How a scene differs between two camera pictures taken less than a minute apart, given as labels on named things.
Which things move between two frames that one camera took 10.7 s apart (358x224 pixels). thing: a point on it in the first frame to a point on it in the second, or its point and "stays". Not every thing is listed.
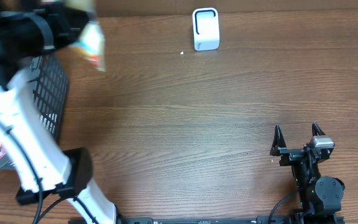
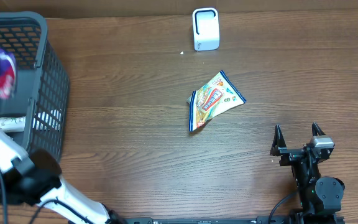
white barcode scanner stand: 206,28 stays
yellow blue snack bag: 91,45 to 214,98
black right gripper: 289,155 stays
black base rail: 291,218 stays
